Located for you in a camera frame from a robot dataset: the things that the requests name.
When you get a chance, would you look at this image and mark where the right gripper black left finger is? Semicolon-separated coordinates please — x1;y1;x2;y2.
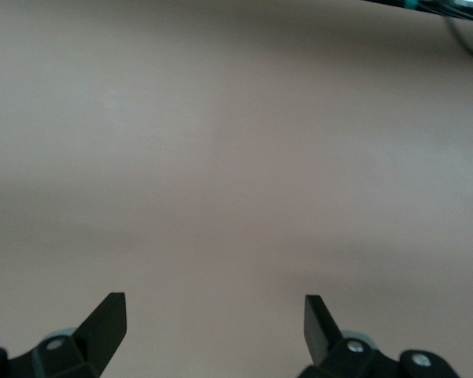
0;291;127;378

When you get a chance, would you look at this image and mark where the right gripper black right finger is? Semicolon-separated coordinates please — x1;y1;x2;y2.
297;294;462;378

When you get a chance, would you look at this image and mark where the thick black looped cable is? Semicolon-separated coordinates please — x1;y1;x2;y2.
443;11;473;63

